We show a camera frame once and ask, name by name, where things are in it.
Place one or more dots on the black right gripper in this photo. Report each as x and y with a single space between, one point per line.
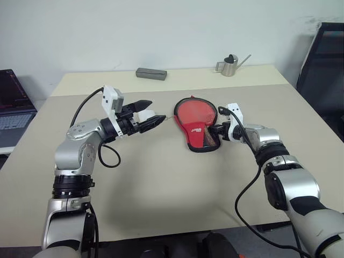
223 130

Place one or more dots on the dark rounded shape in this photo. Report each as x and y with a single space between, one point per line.
219 246

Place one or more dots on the white side desk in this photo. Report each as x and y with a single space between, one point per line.
6 150

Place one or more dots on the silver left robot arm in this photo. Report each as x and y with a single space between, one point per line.
80 150

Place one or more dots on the steel watering can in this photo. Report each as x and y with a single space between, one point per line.
229 67

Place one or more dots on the red table tennis paddle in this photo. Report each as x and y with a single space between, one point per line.
193 110

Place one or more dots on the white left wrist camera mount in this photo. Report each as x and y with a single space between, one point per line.
108 96

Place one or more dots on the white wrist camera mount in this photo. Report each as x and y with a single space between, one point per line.
108 96
236 110

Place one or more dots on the dark table frame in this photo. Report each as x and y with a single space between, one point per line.
271 228

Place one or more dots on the black red paddle case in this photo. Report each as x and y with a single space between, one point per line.
196 134

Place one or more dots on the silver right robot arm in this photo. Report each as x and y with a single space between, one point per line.
293 185

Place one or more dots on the grey rectangular block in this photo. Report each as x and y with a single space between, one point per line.
151 74

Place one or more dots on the open laptop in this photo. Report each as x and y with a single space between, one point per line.
13 107

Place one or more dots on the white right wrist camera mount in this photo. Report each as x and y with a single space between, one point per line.
236 110

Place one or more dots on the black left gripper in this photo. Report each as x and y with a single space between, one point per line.
127 121

